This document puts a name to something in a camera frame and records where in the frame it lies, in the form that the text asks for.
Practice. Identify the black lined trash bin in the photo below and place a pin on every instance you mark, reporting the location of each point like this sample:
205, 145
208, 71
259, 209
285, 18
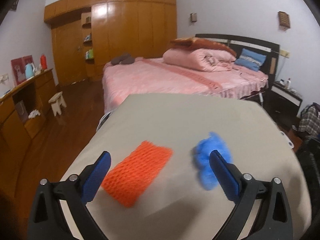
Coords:
308, 157

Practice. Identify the blue plastic bag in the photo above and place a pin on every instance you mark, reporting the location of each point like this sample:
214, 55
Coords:
202, 153

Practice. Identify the red thermos bottle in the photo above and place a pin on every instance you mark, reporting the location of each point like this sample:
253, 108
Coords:
43, 62

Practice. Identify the red brown patterned pillow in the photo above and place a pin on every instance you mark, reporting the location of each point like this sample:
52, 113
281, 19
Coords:
195, 43

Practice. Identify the bed with pink sheet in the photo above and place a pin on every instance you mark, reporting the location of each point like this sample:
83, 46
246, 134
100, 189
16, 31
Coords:
154, 76

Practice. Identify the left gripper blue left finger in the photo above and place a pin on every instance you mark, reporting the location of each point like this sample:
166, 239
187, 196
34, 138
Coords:
47, 220

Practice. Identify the blue pillow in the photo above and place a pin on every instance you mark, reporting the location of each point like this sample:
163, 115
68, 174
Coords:
250, 60

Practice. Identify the folded pink quilt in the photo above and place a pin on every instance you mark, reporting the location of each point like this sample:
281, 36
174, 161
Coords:
204, 60

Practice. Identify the dark wooden headboard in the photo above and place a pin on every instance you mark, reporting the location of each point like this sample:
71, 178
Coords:
237, 43

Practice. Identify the small white wooden stool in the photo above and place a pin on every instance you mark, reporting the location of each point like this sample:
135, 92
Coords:
56, 101

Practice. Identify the small wall switch lamp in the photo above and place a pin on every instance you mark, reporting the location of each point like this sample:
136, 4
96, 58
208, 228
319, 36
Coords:
193, 17

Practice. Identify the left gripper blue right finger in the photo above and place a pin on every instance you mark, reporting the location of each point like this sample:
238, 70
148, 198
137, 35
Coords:
273, 219

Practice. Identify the light blue electric kettle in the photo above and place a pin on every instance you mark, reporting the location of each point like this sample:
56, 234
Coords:
29, 70

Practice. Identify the white cloth in desk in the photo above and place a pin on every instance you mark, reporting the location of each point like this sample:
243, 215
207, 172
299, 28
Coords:
34, 114

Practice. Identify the red picture box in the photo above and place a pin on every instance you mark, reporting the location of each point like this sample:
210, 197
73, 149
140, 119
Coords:
18, 68

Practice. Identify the white bathroom scale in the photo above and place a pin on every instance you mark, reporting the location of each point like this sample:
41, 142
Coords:
288, 141

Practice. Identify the grey slippers on bed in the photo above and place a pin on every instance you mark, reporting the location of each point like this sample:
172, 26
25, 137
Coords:
123, 59

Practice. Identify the wall power outlet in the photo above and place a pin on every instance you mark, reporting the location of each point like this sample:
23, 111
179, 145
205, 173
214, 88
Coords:
284, 53

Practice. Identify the white lotion bottle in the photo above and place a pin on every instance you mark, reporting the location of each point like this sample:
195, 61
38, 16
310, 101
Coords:
288, 84

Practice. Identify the black white nightstand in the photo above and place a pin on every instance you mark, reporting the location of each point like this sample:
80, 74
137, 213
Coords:
282, 105

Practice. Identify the brown wall lamp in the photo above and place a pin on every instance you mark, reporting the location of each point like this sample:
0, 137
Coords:
284, 20

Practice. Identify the white blanket controller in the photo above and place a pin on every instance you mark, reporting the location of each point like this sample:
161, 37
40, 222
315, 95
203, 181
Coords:
261, 99

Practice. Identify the wooden wardrobe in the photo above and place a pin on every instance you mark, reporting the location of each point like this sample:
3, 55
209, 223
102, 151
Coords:
86, 34

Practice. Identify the wooden sideboard desk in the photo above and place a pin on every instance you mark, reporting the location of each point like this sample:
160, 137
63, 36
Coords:
17, 131

